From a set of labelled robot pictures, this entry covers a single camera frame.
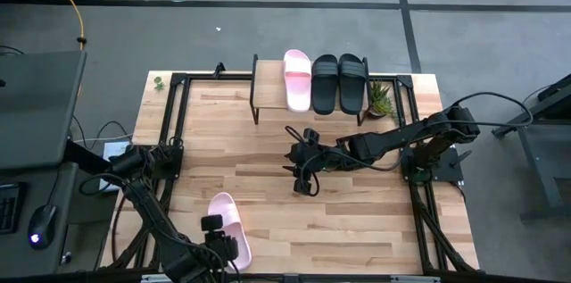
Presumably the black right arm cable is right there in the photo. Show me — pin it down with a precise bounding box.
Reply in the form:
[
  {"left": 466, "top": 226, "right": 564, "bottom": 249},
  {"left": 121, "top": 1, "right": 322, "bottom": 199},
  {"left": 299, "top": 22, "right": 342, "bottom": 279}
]
[{"left": 369, "top": 91, "right": 534, "bottom": 172}]

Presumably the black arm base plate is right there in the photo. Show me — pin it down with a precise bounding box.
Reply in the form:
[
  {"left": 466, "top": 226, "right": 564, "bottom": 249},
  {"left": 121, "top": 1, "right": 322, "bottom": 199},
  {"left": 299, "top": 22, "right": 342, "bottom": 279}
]
[
  {"left": 400, "top": 146, "right": 465, "bottom": 185},
  {"left": 149, "top": 144, "right": 185, "bottom": 181}
]

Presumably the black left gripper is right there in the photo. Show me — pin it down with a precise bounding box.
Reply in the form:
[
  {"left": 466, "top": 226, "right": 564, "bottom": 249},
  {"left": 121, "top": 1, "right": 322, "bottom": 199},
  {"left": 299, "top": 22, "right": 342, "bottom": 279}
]
[{"left": 199, "top": 213, "right": 241, "bottom": 273}]

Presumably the black keyboard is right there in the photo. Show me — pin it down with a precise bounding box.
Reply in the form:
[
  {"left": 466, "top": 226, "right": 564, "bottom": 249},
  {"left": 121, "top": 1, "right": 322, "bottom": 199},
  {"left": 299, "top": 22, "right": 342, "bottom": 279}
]
[{"left": 0, "top": 182, "right": 24, "bottom": 236}]

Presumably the black rubber slide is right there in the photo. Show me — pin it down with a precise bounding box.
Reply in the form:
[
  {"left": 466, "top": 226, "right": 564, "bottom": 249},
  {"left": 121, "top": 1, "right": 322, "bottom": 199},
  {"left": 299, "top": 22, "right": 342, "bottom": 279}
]
[
  {"left": 310, "top": 54, "right": 340, "bottom": 116},
  {"left": 337, "top": 53, "right": 368, "bottom": 116}
]

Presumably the black metal stand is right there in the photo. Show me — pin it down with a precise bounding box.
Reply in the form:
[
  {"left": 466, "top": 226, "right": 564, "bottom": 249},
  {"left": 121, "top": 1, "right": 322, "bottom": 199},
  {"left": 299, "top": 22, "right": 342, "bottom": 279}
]
[{"left": 492, "top": 72, "right": 571, "bottom": 224}]

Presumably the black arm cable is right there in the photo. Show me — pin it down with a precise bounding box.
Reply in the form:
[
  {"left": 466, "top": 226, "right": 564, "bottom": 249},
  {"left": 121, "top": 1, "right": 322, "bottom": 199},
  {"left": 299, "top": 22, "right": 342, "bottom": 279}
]
[
  {"left": 79, "top": 171, "right": 242, "bottom": 283},
  {"left": 369, "top": 91, "right": 534, "bottom": 172}
]

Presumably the grey monitor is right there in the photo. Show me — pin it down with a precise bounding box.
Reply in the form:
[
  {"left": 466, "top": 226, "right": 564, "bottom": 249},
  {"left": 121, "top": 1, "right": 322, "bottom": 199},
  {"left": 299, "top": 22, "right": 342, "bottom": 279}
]
[{"left": 0, "top": 49, "right": 88, "bottom": 172}]

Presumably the dark grey desk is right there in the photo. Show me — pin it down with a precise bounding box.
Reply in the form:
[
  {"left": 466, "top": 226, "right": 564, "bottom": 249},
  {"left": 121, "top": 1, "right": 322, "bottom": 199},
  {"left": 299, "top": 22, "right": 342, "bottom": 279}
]
[{"left": 0, "top": 137, "right": 124, "bottom": 278}]

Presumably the wooden shelf with black frame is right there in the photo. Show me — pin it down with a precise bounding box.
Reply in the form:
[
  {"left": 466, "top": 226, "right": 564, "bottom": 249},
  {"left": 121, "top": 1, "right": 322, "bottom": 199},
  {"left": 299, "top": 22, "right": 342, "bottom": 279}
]
[{"left": 249, "top": 54, "right": 371, "bottom": 127}]

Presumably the pink rubber slide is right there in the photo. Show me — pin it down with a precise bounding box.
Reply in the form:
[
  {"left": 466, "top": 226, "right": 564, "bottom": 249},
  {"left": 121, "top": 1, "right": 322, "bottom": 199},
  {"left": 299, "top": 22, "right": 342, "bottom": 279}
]
[
  {"left": 283, "top": 48, "right": 313, "bottom": 113},
  {"left": 207, "top": 191, "right": 253, "bottom": 273}
]

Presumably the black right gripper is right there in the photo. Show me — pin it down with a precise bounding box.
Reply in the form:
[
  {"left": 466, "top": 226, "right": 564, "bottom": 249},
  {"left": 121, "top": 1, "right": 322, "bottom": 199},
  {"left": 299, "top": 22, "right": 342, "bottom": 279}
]
[{"left": 282, "top": 128, "right": 344, "bottom": 196}]

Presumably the potted green succulent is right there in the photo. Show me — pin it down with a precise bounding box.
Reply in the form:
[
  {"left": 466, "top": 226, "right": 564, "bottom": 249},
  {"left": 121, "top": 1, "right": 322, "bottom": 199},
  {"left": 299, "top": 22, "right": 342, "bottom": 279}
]
[{"left": 368, "top": 79, "right": 400, "bottom": 120}]

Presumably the black aluminium rig frame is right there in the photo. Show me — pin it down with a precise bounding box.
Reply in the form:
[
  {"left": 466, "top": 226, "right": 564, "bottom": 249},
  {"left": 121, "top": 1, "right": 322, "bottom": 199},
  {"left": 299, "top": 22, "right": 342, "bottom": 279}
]
[{"left": 100, "top": 71, "right": 482, "bottom": 275}]

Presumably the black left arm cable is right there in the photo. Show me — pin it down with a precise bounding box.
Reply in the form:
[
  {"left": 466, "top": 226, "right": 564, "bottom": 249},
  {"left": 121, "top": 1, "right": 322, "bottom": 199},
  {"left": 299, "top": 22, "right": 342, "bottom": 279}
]
[{"left": 79, "top": 171, "right": 242, "bottom": 283}]

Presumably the black computer mouse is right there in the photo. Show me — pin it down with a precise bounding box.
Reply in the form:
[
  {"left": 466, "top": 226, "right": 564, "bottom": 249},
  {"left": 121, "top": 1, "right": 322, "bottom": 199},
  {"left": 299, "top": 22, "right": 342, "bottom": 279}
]
[{"left": 27, "top": 204, "right": 58, "bottom": 251}]

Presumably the white box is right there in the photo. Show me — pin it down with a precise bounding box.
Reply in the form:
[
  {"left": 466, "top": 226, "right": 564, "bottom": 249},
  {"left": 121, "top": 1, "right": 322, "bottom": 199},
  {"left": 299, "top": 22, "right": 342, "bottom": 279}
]
[{"left": 98, "top": 139, "right": 131, "bottom": 194}]

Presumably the yellow cable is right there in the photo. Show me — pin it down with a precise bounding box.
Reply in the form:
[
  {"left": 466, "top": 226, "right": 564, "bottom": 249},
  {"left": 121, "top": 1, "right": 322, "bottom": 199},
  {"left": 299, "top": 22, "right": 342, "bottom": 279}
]
[{"left": 40, "top": 0, "right": 87, "bottom": 51}]

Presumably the silver metal bracket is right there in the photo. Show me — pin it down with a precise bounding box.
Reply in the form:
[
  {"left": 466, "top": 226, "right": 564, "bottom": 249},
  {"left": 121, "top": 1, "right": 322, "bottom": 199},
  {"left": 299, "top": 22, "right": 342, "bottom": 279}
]
[
  {"left": 141, "top": 272, "right": 193, "bottom": 283},
  {"left": 390, "top": 275, "right": 442, "bottom": 283}
]

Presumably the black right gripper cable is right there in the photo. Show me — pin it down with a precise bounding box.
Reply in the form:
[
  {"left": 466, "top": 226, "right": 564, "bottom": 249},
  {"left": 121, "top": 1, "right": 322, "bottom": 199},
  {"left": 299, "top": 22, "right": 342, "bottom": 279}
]
[{"left": 284, "top": 125, "right": 322, "bottom": 198}]

